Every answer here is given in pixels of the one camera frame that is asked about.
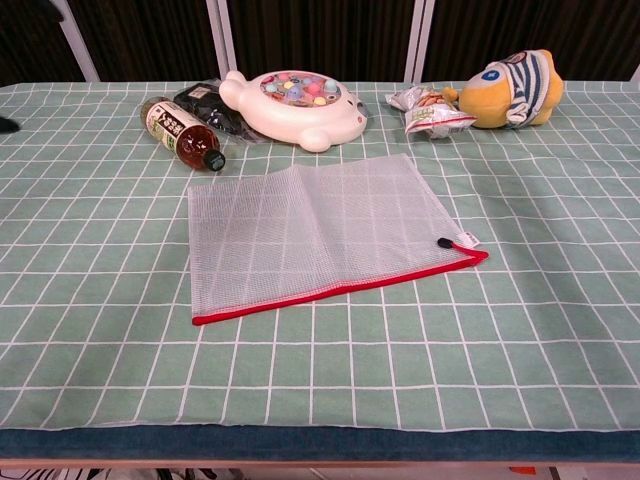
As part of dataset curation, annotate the clear zip pouch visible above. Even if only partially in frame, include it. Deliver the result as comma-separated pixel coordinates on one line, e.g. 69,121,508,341
187,153,490,327

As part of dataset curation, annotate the snack packet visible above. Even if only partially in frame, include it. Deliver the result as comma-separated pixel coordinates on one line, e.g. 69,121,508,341
384,84,479,139

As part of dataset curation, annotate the brown tea bottle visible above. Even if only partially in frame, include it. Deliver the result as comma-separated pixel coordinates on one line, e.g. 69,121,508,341
139,95,227,173

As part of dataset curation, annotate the black plastic packet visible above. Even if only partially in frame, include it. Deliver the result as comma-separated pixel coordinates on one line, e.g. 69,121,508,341
173,79,261,146

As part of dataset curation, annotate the white fishing game toy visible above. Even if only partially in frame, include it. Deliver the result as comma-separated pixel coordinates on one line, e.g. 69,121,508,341
218,69,370,154

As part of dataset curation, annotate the yellow plush toy striped shirt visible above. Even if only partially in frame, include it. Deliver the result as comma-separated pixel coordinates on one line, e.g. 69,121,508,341
442,48,565,130

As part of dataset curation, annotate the green checked tablecloth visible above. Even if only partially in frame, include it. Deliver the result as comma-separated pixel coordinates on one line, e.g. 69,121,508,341
0,79,640,464

